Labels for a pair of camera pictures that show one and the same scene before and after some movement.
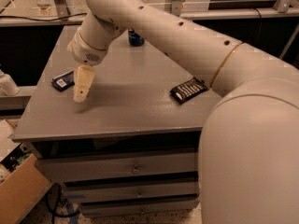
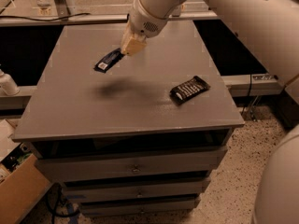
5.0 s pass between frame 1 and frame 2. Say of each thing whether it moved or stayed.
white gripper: moved
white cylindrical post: stayed
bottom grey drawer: stayed
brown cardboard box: stayed
